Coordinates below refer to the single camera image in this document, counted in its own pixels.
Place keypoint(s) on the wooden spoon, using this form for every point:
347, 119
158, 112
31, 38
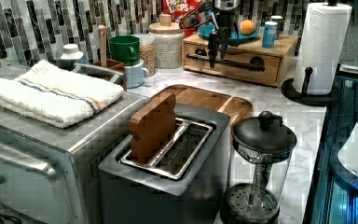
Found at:
102, 40

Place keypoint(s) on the blue white salt shaker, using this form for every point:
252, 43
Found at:
269, 34

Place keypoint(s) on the wooden toast slice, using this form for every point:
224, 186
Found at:
152, 127

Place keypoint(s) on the glass jar of grains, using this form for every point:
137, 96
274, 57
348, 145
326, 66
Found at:
147, 51

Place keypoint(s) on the black drawer handle bar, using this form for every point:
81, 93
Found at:
256, 63

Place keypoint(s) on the white paper towel roll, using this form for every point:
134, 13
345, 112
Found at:
323, 36

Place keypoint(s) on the green bowl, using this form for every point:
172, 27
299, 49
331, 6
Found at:
125, 49

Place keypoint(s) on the white striped folded towel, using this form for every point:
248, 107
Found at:
56, 96

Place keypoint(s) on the black glass french press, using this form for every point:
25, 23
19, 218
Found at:
258, 171

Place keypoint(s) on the stainless steel toaster oven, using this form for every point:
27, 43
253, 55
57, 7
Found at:
50, 175

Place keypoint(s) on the ceramic jar with wooden lid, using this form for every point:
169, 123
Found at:
168, 39

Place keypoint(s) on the brown wooden utensil holder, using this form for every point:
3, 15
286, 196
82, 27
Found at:
115, 65

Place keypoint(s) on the white capped bottle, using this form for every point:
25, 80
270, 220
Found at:
71, 54

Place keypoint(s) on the black paper towel holder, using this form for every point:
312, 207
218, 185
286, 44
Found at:
303, 97

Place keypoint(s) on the light blue mug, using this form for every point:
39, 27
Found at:
136, 74

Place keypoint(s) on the wooden serving tray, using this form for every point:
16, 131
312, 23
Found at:
196, 103

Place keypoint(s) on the froot loops cereal box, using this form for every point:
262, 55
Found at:
178, 8

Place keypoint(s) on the wooden drawer box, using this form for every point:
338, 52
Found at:
278, 60

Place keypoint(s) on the blue plate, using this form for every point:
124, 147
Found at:
205, 30

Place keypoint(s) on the dark grey toaster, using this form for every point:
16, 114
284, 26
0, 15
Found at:
185, 181

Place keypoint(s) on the dark pepper shaker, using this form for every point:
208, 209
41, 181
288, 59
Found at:
279, 20

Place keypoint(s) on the orange fruit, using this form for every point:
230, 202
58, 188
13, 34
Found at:
247, 27

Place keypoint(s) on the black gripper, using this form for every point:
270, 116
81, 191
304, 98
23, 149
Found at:
224, 21

